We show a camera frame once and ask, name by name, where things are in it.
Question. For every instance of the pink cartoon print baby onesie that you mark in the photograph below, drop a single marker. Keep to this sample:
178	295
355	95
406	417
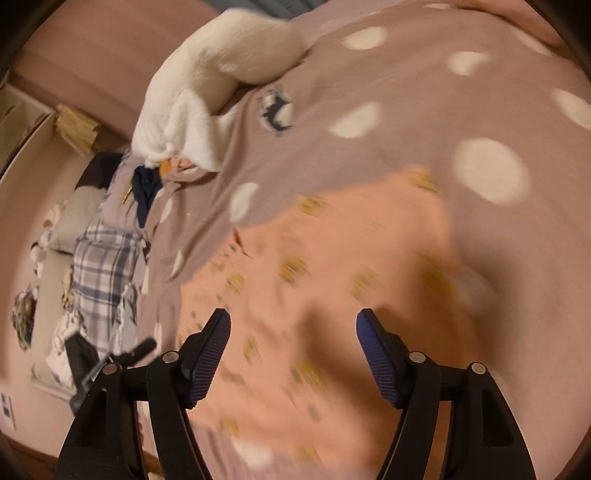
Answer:
293	381

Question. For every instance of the beige pillow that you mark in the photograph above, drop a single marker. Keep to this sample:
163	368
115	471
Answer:
58	247

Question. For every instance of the dark navy garment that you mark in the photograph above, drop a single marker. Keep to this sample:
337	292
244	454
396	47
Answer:
146	183

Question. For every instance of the grey plaid pillow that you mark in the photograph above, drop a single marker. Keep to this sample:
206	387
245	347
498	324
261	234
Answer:
104	261

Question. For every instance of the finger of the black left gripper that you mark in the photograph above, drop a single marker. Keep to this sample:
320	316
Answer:
85	363

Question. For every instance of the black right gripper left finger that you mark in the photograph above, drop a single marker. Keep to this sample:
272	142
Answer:
104	441

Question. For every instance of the white fluffy fleece blanket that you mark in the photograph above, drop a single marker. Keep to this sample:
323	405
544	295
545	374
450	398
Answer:
190	88

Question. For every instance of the mauve deer print blanket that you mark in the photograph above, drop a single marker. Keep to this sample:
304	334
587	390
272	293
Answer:
501	121

